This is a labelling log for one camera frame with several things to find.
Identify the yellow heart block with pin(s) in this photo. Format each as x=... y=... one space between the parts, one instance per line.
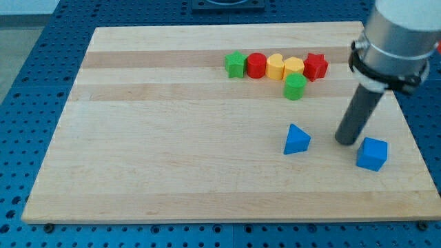
x=275 y=67

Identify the blue triangular prism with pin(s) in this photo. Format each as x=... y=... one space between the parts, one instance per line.
x=297 y=140

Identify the green cylinder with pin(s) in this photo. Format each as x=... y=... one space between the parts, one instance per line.
x=294 y=88

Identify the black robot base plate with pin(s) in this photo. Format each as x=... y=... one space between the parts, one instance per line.
x=226 y=5

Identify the blue cube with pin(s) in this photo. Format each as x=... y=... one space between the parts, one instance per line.
x=372 y=154

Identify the red cylinder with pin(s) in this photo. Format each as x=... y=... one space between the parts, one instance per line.
x=256 y=65

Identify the red star block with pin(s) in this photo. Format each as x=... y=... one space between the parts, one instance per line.
x=315 y=66

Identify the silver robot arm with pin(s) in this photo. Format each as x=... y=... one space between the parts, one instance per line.
x=391 y=53

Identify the yellow hexagon block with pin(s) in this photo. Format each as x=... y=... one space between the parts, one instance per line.
x=293 y=65

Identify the green star block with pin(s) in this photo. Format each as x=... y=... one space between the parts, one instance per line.
x=235 y=64

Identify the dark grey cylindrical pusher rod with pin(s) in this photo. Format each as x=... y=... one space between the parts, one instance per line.
x=362 y=105

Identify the wooden board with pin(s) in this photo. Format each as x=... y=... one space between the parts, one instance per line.
x=154 y=131

